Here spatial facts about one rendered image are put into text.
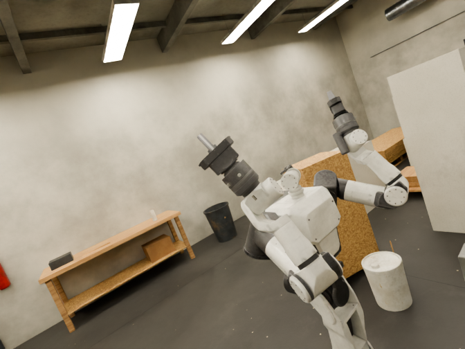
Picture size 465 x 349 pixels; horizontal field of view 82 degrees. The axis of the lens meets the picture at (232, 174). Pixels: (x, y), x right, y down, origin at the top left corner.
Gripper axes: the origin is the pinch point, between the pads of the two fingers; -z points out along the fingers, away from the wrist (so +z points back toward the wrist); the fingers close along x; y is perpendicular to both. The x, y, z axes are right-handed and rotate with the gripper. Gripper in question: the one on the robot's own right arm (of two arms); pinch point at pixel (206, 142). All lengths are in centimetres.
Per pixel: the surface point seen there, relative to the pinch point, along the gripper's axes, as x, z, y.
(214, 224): -60, 61, -428
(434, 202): 146, 185, -194
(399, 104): 186, 83, -184
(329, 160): 85, 68, -166
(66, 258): -246, -67, -345
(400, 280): 44, 163, -124
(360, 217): 71, 132, -176
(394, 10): 632, 7, -566
